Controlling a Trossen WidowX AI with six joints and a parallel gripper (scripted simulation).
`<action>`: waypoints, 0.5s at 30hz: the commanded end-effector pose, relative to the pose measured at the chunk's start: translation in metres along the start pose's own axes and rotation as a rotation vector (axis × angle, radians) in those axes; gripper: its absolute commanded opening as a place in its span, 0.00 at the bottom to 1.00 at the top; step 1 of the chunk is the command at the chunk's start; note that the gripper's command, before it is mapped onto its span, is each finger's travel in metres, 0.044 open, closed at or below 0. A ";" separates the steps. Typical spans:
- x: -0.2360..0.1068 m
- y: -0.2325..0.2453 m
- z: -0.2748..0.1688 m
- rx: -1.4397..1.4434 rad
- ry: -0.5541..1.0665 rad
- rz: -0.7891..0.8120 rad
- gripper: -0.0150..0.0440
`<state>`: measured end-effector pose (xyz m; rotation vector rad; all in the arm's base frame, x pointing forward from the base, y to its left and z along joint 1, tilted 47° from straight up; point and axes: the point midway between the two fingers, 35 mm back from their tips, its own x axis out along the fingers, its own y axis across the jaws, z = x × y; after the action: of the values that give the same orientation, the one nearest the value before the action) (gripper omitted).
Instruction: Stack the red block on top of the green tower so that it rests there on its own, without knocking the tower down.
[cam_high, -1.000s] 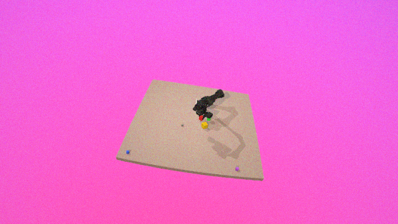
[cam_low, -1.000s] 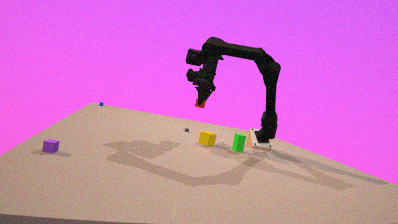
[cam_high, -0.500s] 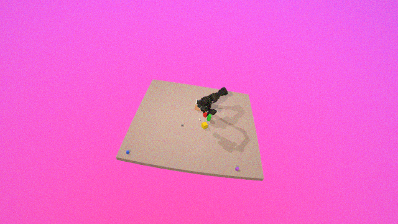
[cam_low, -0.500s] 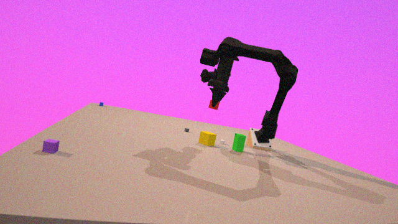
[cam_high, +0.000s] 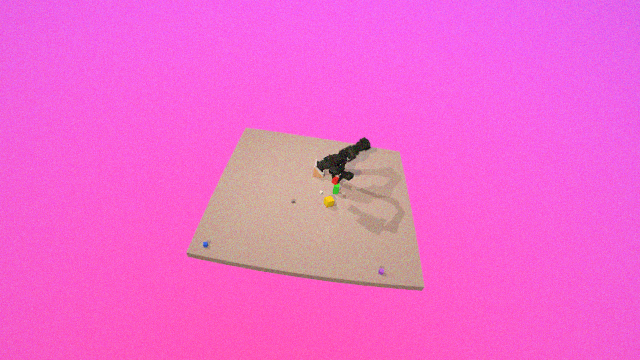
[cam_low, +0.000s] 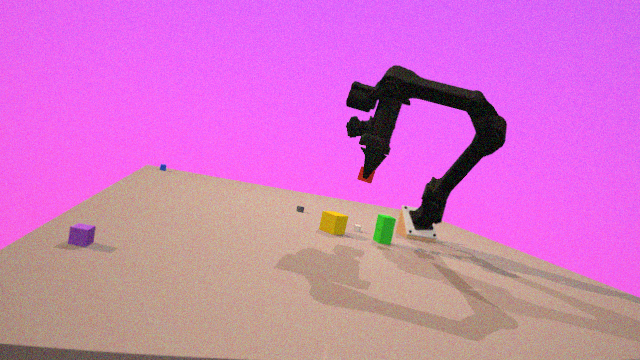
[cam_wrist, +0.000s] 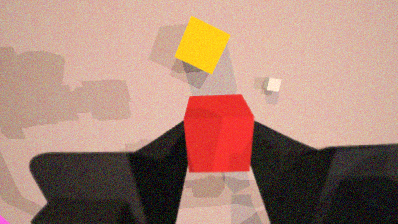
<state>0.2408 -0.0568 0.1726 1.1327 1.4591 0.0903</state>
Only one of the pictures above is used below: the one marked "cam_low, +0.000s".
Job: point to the green block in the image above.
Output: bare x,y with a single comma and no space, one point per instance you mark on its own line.
383,237
385,223

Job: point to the purple cube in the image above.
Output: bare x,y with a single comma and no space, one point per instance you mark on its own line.
81,234

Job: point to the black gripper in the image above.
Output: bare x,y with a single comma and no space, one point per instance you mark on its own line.
377,143

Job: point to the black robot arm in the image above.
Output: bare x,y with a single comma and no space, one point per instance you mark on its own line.
396,87

